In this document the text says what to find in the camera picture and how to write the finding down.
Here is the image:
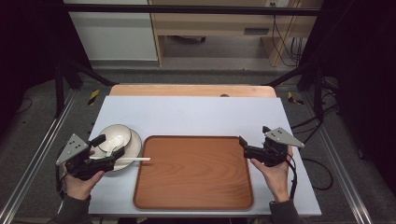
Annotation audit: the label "black metal stand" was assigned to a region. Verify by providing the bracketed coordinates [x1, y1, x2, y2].
[266, 61, 325, 121]
[53, 51, 117, 119]

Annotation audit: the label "black floor cable loop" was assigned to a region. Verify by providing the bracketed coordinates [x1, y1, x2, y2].
[301, 157, 334, 191]

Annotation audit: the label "black curtain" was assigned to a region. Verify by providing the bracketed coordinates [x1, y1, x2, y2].
[306, 0, 396, 195]
[0, 0, 94, 132]

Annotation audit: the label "white table board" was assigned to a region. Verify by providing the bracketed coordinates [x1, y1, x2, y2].
[88, 95, 322, 217]

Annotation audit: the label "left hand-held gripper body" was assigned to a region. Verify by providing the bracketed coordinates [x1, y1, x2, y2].
[55, 133, 116, 182]

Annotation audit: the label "black cables under desk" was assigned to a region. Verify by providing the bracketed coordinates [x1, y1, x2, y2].
[271, 14, 305, 68]

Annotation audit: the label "white bowl with dark rim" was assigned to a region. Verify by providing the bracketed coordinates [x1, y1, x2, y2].
[98, 123, 133, 154]

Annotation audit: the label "white plate with dark rim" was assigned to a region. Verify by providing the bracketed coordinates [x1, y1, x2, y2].
[92, 128, 144, 173]

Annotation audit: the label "person's left hand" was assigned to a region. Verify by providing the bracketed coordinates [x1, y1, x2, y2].
[63, 169, 106, 202]

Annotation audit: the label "brown wooden tray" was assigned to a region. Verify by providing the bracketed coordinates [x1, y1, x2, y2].
[133, 134, 255, 212]

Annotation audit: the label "black horizontal frame bar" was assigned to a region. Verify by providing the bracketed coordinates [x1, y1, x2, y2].
[61, 3, 322, 17]

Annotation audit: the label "light wooden desk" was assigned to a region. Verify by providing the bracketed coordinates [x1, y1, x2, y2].
[147, 0, 324, 68]

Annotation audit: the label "thin black floor cable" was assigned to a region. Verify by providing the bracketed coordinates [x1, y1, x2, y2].
[14, 96, 34, 116]

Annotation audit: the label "white wall outlet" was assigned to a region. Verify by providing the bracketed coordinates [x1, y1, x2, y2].
[264, 0, 291, 8]

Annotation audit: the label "person's right hand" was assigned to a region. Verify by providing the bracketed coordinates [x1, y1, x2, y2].
[249, 145, 294, 203]

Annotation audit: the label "light wooden table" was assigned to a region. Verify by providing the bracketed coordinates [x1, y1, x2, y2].
[108, 83, 277, 98]

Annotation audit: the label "white chopstick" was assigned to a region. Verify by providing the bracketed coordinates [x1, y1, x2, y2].
[89, 156, 151, 162]

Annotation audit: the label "aluminium floor rail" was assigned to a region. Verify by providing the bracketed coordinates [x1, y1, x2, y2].
[0, 89, 78, 224]
[302, 91, 374, 224]

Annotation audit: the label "white cabinet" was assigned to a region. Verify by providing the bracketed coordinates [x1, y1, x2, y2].
[63, 0, 159, 62]

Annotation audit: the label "yellow and black tape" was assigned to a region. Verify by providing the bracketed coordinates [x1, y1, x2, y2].
[287, 91, 305, 106]
[87, 89, 101, 106]

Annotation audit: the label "right hand-held gripper cable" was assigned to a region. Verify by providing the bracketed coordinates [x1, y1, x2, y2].
[285, 154, 299, 201]

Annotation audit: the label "white ceramic spoon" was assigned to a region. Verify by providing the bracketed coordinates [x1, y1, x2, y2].
[105, 134, 126, 159]

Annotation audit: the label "black floor cables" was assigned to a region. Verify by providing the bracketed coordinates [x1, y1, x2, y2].
[290, 77, 341, 145]

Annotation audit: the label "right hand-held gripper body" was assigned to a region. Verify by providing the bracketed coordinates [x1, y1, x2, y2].
[261, 126, 305, 168]

